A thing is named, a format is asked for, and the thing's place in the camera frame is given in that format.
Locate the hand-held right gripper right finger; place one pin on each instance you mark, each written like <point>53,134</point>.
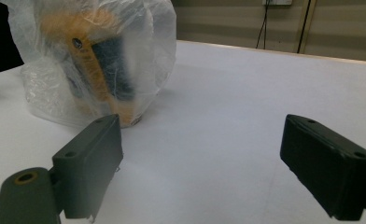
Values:
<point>324,168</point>

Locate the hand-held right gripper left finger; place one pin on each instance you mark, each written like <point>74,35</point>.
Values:
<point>84,168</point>

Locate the translucent white plastic bag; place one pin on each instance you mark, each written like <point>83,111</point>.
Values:
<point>41,93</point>

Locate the yellow drink bottle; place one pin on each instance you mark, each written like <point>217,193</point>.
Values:
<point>109,68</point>

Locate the beige vertical post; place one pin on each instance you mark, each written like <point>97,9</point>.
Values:
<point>310,25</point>

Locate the white wall socket box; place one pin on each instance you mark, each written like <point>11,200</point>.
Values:
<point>277,2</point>

